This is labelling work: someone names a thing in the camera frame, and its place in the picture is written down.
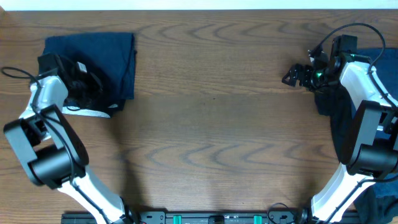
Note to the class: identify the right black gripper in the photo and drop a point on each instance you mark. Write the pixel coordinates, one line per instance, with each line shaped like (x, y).
(304, 76)

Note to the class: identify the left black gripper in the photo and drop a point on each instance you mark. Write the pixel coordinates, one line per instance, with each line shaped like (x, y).
(86, 90)

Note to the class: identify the navy blue shorts garment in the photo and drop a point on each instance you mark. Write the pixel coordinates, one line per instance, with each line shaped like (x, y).
(109, 55)

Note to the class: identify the black shorts garment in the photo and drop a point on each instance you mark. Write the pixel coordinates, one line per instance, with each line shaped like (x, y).
(93, 109)

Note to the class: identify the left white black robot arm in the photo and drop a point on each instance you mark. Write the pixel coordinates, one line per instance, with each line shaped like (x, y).
(49, 150)

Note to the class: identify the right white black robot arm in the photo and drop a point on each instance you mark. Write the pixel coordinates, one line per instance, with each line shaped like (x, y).
(333, 103)

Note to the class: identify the navy blue clothes pile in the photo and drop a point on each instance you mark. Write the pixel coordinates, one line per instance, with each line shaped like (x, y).
(368, 153)

